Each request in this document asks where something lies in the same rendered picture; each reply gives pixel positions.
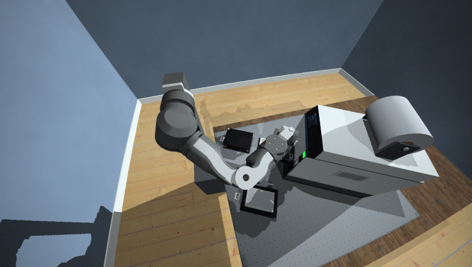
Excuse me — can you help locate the grey cylinder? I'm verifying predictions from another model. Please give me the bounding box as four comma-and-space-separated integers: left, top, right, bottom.
365, 96, 434, 154

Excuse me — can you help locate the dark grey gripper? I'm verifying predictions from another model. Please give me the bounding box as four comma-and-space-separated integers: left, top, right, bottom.
274, 128, 292, 158

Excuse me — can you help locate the black rectangular frame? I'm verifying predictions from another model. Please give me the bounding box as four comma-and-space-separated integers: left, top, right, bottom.
223, 128, 253, 153
240, 185, 278, 218

